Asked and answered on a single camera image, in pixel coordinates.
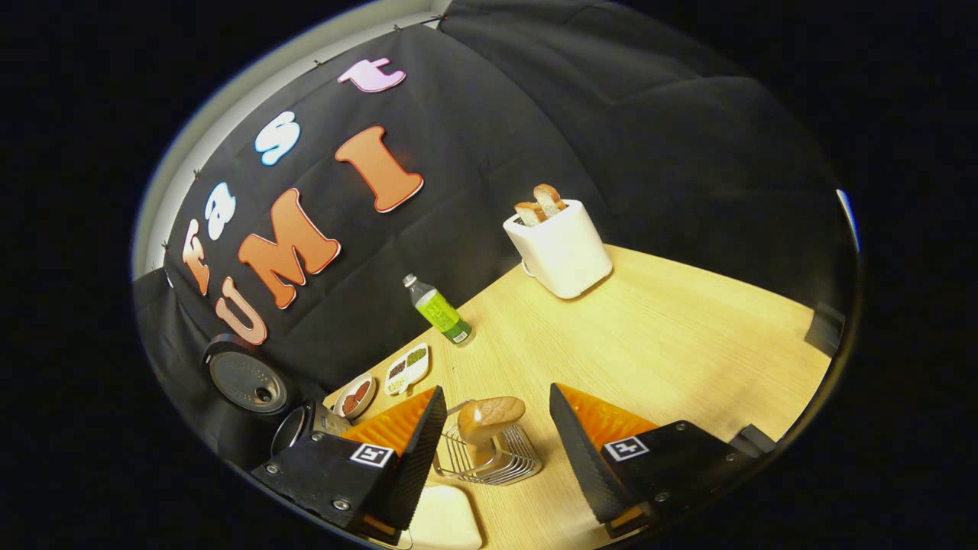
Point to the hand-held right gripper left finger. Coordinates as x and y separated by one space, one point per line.
416 458

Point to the white oblong condiment dish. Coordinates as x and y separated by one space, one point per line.
409 368

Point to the red meat piece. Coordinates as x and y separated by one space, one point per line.
349 405
361 389

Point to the green label drink bottle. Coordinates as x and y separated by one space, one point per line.
442 315

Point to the wooden spoon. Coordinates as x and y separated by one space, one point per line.
491 418

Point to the white toaster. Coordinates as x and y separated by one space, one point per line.
561 256

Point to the clear plastic rice box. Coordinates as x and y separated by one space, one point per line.
447 519

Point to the black tape strip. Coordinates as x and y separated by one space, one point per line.
755 439
825 330

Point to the white plate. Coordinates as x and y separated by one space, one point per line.
365 403

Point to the black rice cooker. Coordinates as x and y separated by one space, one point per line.
244 378

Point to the black backdrop cloth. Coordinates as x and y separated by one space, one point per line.
611 114

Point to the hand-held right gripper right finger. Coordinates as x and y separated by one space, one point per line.
584 458

